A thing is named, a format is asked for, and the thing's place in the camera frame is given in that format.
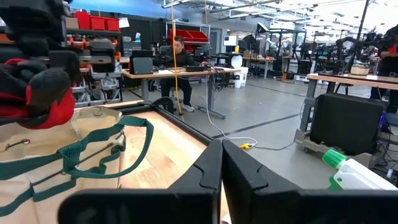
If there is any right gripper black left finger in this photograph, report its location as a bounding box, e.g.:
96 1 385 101
57 139 224 224

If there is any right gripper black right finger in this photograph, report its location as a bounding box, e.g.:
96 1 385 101
221 139 398 224

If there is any white green spray bottle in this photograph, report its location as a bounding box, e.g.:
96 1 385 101
322 149 398 191

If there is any beige green canvas gardening bag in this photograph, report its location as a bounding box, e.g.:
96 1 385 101
0 106 155 224

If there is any red black gardening glove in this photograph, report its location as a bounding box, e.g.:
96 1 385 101
0 57 77 130

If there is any black computer case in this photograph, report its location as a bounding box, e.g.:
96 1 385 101
310 92 386 156

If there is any wooden office desk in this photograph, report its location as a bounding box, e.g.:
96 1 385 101
121 67 242 121

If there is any white trash bin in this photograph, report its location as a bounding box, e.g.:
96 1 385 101
233 67 249 90

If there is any metal storage shelf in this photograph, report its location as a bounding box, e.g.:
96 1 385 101
65 27 124 106

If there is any black keyboard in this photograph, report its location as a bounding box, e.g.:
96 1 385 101
183 65 206 73

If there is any black laptop on stand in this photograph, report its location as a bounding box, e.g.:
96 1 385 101
129 49 155 75

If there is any wooden work table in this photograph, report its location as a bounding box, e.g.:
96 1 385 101
300 73 398 133

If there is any person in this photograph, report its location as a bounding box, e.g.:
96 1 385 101
159 35 201 113
369 24 398 114

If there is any beige basket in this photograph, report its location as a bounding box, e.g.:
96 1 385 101
350 63 371 76

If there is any white computer monitor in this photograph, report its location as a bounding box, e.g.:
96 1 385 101
223 35 238 47

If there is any wide red storage bin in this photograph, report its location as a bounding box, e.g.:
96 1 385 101
187 30 210 44
169 29 194 43

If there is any black table border rail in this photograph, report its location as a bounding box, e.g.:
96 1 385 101
118 104 215 146

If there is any white floor cable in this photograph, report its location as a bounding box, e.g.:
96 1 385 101
203 74 259 147

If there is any yellow hanging cord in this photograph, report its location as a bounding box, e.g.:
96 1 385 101
169 0 185 121

